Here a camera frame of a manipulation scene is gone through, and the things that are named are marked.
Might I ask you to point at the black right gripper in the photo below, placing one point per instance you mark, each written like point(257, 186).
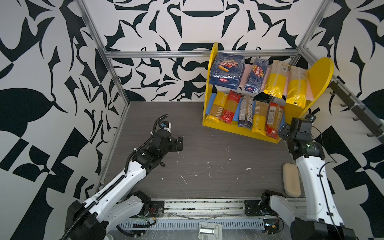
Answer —
point(285, 129)

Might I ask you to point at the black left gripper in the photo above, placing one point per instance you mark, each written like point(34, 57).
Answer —
point(174, 147)

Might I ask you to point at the small red spaghetti bag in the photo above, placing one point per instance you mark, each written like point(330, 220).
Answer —
point(274, 119)

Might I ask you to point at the yellow spaghetti bag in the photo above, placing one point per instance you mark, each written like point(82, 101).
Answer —
point(260, 117)
point(218, 101)
point(297, 87)
point(275, 83)

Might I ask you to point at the yellow spaghetti bag front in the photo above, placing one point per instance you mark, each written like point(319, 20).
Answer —
point(260, 117)

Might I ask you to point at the clear white label spaghetti bag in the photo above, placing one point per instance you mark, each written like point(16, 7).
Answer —
point(246, 113)

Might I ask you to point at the yellow spaghetti bag back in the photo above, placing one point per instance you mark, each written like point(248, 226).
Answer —
point(275, 83)

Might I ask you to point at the long red spaghetti bag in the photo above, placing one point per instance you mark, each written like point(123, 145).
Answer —
point(230, 107)

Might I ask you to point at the blue Barilla pasta box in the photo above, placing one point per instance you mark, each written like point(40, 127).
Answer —
point(227, 70)

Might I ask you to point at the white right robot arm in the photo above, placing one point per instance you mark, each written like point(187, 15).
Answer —
point(322, 220)

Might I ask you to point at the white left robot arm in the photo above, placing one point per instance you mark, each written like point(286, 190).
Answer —
point(114, 203)

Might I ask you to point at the yellow pink blue shelf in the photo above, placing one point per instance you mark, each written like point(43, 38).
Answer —
point(320, 75)

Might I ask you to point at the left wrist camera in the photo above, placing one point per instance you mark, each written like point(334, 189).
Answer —
point(165, 125)

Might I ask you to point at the black wall hook rail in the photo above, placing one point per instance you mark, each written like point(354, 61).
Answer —
point(361, 111)

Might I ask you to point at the aluminium cage frame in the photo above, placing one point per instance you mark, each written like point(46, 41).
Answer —
point(160, 51)

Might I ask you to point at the white cable duct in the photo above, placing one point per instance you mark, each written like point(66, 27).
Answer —
point(184, 224)

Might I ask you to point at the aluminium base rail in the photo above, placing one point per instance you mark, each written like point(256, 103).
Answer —
point(202, 208)

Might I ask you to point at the white latch bracket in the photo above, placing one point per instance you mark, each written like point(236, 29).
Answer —
point(210, 231)

